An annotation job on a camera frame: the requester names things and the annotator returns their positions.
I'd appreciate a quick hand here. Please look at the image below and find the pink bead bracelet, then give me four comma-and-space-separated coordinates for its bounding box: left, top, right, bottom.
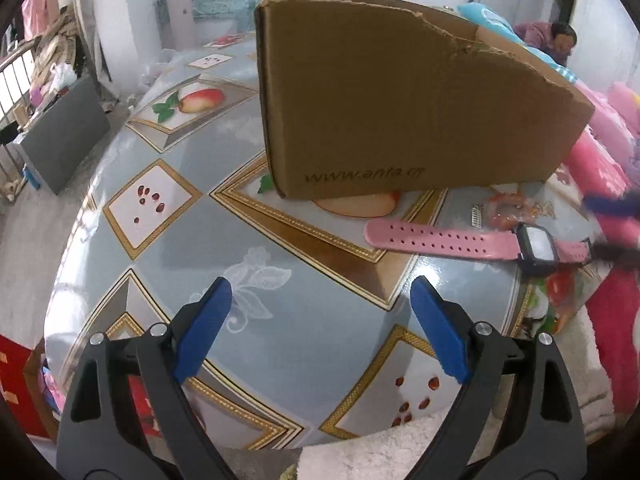
487, 194, 526, 228

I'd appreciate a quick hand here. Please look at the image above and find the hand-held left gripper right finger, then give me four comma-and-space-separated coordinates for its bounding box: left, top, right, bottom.
410, 276, 587, 480

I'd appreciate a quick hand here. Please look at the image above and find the pink pillow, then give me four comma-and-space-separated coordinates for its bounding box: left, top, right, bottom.
606, 82, 640, 137

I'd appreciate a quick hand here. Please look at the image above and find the pile of cardboard scraps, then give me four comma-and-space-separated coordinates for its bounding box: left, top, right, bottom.
30, 5, 83, 91

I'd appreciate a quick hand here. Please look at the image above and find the pink floral blanket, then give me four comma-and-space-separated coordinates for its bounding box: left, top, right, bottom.
545, 77, 640, 413

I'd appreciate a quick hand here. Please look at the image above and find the blue patterned pillow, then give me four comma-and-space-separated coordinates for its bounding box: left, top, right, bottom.
457, 2, 516, 33

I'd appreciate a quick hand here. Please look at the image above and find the white plastic bag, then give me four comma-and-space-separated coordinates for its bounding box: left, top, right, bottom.
50, 62, 79, 92

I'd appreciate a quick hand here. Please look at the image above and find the brown cardboard box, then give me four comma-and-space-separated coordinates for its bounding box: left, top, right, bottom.
254, 0, 596, 201

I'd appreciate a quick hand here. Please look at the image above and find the pink wrist watch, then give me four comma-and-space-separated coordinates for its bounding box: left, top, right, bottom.
364, 217, 601, 277

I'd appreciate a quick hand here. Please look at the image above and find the grey flat board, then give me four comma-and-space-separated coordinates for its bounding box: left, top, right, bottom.
21, 74, 112, 196

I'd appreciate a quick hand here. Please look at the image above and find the metal railing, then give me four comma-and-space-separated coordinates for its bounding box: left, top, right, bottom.
0, 42, 38, 201

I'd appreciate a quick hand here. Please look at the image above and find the red box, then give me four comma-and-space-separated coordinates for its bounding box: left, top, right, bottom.
0, 332, 58, 443

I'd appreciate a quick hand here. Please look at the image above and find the white narrow board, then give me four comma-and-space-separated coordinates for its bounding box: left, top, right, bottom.
167, 0, 194, 49

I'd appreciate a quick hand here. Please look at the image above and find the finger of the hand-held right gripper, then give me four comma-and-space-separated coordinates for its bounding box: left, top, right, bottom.
590, 240, 640, 271
582, 192, 640, 218

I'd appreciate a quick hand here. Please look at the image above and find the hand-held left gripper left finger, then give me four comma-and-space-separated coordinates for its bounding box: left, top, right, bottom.
56, 276, 236, 480

